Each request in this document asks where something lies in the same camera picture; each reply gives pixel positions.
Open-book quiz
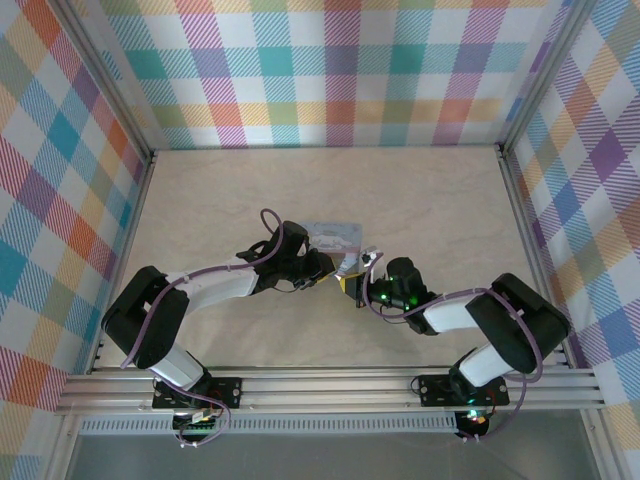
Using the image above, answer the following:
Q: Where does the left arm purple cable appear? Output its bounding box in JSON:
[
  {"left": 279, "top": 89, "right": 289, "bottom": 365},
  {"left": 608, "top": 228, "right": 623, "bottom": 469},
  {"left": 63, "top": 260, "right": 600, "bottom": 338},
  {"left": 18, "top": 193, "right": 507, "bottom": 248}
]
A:
[{"left": 121, "top": 208, "right": 294, "bottom": 370}]

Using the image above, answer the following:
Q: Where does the aluminium side rail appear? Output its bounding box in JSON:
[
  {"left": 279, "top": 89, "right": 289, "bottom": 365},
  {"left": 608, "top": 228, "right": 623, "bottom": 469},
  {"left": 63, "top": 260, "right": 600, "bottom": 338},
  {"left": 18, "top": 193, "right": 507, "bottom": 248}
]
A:
[
  {"left": 89, "top": 149, "right": 159, "bottom": 374},
  {"left": 497, "top": 143, "right": 576, "bottom": 371}
]

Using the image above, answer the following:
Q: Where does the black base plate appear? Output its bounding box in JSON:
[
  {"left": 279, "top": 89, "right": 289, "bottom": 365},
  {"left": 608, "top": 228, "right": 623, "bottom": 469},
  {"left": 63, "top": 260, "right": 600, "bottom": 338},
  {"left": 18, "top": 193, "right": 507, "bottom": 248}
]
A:
[
  {"left": 416, "top": 373, "right": 511, "bottom": 407},
  {"left": 151, "top": 376, "right": 245, "bottom": 410}
]

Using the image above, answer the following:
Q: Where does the aluminium frame post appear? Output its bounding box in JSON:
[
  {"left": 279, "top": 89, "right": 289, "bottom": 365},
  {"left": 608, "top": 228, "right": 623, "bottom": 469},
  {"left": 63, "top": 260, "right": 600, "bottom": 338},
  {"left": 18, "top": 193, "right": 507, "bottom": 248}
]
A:
[
  {"left": 52, "top": 0, "right": 159, "bottom": 164},
  {"left": 499, "top": 0, "right": 599, "bottom": 154}
]

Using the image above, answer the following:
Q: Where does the grey slotted cable duct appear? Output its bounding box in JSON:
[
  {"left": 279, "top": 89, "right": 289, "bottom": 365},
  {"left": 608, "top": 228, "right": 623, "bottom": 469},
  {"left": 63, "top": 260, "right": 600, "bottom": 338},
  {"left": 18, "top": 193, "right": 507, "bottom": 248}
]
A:
[{"left": 78, "top": 412, "right": 460, "bottom": 435}]

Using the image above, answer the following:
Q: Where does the long aluminium base rail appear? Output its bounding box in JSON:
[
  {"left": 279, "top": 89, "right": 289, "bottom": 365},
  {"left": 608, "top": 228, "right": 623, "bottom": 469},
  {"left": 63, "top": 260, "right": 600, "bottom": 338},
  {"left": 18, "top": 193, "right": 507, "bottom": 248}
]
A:
[{"left": 53, "top": 367, "right": 607, "bottom": 415}]

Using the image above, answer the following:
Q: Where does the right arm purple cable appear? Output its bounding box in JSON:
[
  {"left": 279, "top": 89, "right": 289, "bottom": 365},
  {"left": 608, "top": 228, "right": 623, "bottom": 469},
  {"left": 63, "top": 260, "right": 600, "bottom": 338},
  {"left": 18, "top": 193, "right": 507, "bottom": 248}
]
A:
[{"left": 364, "top": 254, "right": 547, "bottom": 442}]

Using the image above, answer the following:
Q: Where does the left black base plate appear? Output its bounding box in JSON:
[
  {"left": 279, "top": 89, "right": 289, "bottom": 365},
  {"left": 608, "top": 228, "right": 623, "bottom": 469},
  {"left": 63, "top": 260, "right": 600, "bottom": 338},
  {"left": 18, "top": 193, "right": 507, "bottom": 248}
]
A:
[{"left": 151, "top": 376, "right": 245, "bottom": 410}]

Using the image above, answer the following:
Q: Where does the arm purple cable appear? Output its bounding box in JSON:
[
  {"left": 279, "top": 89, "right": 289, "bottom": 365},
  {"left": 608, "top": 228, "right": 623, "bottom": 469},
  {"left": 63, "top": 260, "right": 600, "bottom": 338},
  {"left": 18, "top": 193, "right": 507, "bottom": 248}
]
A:
[
  {"left": 121, "top": 208, "right": 294, "bottom": 370},
  {"left": 364, "top": 254, "right": 547, "bottom": 442}
]

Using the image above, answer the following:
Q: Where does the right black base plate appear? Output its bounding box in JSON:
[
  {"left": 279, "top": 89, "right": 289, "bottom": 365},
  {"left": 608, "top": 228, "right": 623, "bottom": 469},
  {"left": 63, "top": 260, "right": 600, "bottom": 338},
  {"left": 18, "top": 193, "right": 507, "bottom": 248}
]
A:
[{"left": 416, "top": 373, "right": 511, "bottom": 407}]

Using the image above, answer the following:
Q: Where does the blue cartoon print tin box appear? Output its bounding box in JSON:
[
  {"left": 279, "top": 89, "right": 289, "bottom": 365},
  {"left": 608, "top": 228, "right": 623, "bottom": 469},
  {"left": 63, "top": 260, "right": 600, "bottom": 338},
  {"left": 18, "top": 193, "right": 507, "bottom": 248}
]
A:
[{"left": 299, "top": 219, "right": 365, "bottom": 277}]

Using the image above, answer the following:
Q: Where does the plaid backdrop cloth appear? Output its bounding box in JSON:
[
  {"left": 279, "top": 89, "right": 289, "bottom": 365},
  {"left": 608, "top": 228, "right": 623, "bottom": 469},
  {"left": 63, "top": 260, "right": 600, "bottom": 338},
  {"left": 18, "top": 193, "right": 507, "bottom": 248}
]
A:
[
  {"left": 97, "top": 0, "right": 566, "bottom": 151},
  {"left": 509, "top": 0, "right": 640, "bottom": 406},
  {"left": 0, "top": 0, "right": 146, "bottom": 480}
]

